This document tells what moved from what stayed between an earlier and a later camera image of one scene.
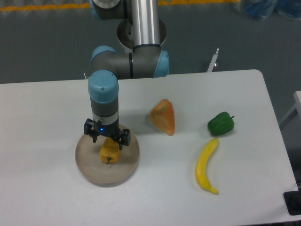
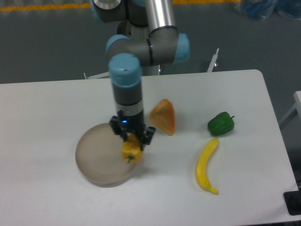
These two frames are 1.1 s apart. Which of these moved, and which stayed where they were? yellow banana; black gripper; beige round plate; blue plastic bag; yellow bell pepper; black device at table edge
Moved: yellow bell pepper; black gripper
Stayed: beige round plate; blue plastic bag; black device at table edge; yellow banana
